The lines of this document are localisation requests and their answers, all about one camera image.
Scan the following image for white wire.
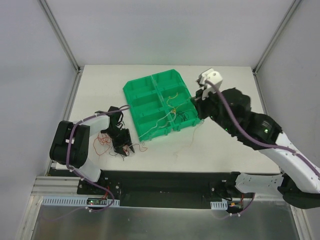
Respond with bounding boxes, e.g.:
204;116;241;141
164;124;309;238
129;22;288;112
137;99;201;158

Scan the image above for right white cable duct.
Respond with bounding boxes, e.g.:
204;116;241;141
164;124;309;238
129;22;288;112
210;199;228;211

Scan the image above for green plastic bin right column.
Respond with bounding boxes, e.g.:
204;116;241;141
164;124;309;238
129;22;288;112
151;69;201;132

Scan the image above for coloured wire bundle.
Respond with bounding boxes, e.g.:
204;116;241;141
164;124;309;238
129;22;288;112
108;142;148;162

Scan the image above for green plastic bin column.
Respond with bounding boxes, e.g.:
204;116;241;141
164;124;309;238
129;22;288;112
151;69;201;132
123;75;172;142

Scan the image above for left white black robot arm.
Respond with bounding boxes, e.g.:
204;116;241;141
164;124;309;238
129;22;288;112
49;105;135;195

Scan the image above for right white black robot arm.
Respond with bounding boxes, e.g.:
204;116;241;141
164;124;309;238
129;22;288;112
190;88;320;210

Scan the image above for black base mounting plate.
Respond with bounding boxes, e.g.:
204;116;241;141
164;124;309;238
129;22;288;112
76;169;253;208

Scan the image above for white cable duct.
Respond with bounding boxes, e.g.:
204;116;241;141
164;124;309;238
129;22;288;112
210;199;228;211
42;196;120;208

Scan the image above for aluminium frame rail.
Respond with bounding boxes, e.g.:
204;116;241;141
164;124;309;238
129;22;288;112
31;175;83;197

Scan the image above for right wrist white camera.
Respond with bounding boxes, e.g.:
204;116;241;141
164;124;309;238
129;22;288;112
196;68;223;100

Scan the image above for green plastic bin left column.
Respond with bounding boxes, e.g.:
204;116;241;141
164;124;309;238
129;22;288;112
123;75;172;142

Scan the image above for left white cable duct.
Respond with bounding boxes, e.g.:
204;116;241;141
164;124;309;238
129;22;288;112
42;196;120;208

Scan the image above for orange wire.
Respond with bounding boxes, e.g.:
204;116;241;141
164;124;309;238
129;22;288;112
165;92;181;118

